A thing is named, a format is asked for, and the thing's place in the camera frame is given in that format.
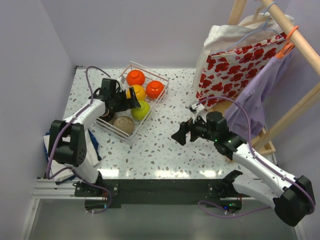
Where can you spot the orange hanger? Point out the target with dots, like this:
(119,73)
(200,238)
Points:
(288,45)

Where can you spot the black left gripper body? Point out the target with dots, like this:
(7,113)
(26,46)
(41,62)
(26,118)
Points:
(124,99)

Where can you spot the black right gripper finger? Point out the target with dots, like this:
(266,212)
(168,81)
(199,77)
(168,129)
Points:
(185,127)
(179,137)

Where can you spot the yellow orange bowl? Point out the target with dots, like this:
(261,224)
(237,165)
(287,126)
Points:
(139,91)

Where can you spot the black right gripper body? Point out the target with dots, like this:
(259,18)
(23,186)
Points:
(198,129)

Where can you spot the lime green bowl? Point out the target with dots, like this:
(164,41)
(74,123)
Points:
(141,112)

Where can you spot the lavender shirt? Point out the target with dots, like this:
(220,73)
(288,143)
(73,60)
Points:
(252,99)

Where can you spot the blue wire hanger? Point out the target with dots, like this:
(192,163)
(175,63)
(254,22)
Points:
(263,27)

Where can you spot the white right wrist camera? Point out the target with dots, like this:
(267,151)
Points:
(197,109)

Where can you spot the white canvas tote bag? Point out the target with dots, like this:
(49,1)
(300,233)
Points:
(221,37)

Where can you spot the beige flower painted bowl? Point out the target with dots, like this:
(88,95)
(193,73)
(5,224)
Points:
(125,124)

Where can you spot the red flower tote bag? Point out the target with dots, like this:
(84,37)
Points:
(226,74)

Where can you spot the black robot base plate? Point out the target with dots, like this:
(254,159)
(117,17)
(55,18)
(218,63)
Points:
(153,192)

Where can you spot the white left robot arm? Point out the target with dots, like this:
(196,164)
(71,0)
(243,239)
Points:
(84,118)

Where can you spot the white blue folded towel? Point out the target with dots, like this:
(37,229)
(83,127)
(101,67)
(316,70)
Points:
(78,151)

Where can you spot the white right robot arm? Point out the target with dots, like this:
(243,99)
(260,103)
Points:
(291,197)

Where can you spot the white wire dish rack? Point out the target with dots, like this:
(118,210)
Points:
(150,75)

